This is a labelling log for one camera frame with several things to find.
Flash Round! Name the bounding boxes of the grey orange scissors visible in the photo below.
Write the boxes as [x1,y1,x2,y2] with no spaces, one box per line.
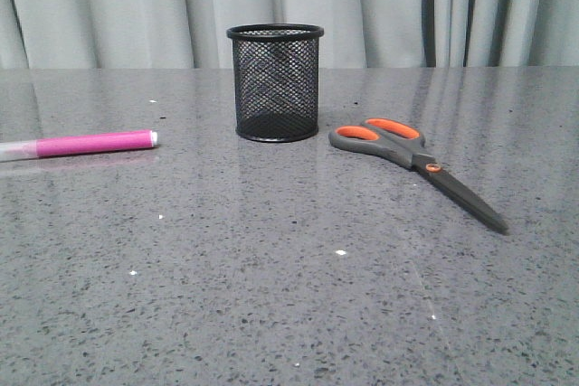
[328,118,508,234]

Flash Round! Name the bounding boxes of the pink marker pen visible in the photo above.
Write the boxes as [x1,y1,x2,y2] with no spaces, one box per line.
[1,130,158,162]

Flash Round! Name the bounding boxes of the black mesh pen bin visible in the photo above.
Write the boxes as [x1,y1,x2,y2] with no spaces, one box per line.
[226,24,325,143]

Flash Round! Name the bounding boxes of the grey curtain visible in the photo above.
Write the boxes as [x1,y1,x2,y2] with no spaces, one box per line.
[1,0,578,69]

